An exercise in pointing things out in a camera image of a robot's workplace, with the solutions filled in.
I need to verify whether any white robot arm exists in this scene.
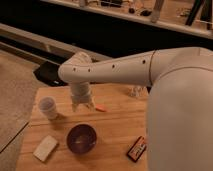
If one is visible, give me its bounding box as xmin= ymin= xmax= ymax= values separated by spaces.
xmin=58 ymin=47 xmax=213 ymax=171

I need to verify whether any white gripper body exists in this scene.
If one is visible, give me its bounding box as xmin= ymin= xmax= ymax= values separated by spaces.
xmin=70 ymin=82 xmax=92 ymax=104

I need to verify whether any black flat object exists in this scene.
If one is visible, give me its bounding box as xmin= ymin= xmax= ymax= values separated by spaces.
xmin=33 ymin=62 xmax=66 ymax=87

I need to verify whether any dark ceramic bowl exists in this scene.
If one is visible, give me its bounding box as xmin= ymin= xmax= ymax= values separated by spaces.
xmin=66 ymin=124 xmax=97 ymax=155

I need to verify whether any orange small object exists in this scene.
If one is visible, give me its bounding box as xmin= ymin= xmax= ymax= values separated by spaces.
xmin=95 ymin=105 xmax=107 ymax=112

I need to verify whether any white sponge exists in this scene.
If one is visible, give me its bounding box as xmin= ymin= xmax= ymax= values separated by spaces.
xmin=33 ymin=135 xmax=58 ymax=162

